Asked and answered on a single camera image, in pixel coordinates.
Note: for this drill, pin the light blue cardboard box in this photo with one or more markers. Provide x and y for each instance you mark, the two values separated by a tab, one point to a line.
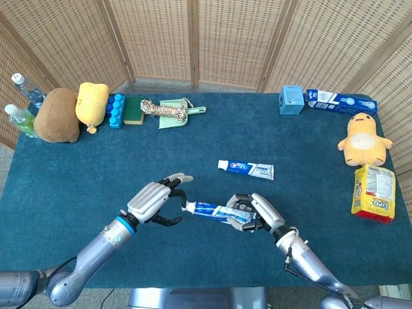
291	101

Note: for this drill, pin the light green dustpan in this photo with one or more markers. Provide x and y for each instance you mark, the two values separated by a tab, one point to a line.
172	123

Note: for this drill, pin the blue toy building brick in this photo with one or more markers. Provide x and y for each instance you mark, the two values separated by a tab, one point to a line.
116	112

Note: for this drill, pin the yellow plush toy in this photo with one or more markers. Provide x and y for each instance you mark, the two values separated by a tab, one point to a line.
91	103

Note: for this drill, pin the blue white Crest toothpaste tube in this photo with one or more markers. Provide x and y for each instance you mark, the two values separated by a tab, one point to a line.
248	169
209	210

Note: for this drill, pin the green liquid bottle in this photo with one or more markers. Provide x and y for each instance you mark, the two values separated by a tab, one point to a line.
22	122

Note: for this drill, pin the blue white toothpaste carton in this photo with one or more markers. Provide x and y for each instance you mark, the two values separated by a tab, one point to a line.
338	103

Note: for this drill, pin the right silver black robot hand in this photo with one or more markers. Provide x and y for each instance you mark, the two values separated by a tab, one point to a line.
268	212

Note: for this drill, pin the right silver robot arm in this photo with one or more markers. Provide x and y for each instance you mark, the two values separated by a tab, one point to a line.
309	260

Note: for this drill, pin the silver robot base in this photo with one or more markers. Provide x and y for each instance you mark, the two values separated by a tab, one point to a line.
193	299

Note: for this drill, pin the clear water bottle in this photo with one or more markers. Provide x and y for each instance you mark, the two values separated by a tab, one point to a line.
27	90

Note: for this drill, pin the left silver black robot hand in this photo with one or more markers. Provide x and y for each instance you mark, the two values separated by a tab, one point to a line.
148	199

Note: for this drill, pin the woven wooden folding screen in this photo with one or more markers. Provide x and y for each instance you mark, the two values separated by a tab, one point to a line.
225	38

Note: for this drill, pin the blue table cloth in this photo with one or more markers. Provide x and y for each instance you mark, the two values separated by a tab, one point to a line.
128	161

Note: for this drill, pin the yellow snack bag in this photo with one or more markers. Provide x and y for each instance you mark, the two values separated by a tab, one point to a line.
373	193

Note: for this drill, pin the green yellow sponge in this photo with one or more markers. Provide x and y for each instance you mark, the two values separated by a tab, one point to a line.
132	109

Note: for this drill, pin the orange plush toy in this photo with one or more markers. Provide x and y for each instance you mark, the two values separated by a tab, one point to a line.
363	141

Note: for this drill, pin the brown plush toy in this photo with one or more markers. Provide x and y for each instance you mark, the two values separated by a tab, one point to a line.
56	119

